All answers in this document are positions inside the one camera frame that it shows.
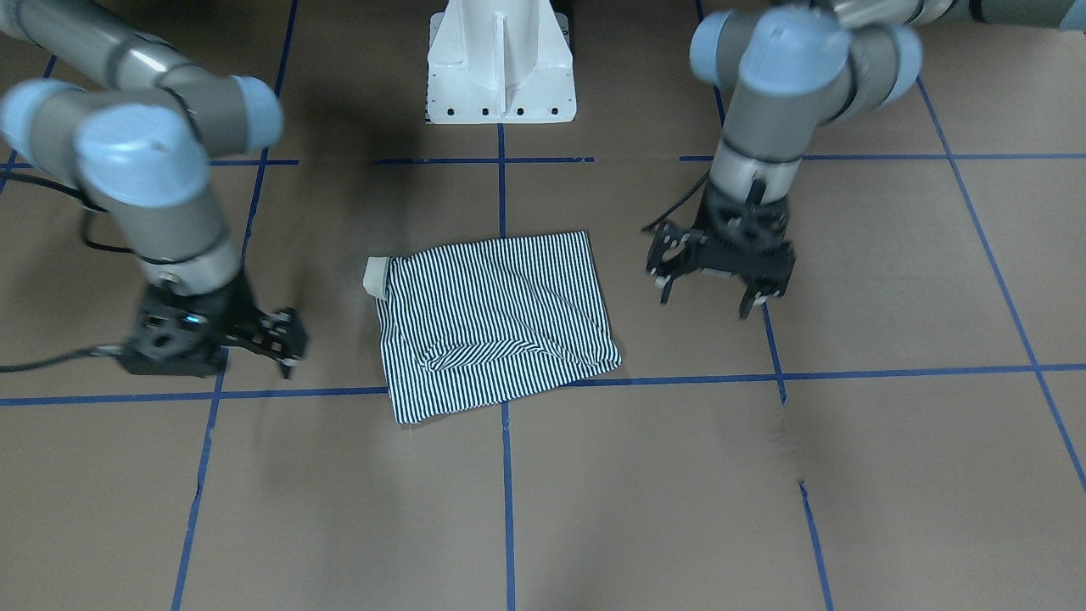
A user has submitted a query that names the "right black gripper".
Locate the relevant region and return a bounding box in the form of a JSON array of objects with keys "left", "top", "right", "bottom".
[{"left": 116, "top": 272, "right": 310, "bottom": 379}]

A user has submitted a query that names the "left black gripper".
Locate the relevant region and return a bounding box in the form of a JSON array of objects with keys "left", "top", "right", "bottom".
[{"left": 645, "top": 182, "right": 796, "bottom": 320}]

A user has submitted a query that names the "navy white striped polo shirt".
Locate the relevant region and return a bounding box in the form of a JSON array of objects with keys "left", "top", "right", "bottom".
[{"left": 361, "top": 231, "right": 622, "bottom": 425}]

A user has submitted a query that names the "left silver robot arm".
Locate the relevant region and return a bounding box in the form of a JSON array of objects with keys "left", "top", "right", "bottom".
[{"left": 645, "top": 1, "right": 1083, "bottom": 318}]

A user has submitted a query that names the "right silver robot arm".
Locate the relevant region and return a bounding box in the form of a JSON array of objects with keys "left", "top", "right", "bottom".
[{"left": 3, "top": 1, "right": 310, "bottom": 378}]

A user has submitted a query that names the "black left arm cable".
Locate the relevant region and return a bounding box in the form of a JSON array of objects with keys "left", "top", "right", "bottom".
[{"left": 641, "top": 174, "right": 714, "bottom": 234}]

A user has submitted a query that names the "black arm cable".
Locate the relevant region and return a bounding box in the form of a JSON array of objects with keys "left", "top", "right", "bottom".
[
  {"left": 0, "top": 165, "right": 137, "bottom": 374},
  {"left": 641, "top": 174, "right": 714, "bottom": 234}
]

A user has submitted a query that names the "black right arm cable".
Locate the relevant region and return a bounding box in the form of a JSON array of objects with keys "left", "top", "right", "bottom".
[{"left": 0, "top": 165, "right": 137, "bottom": 374}]

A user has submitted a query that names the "white camera mast post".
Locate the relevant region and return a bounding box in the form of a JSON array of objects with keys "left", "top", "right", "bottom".
[{"left": 424, "top": 1, "right": 578, "bottom": 125}]

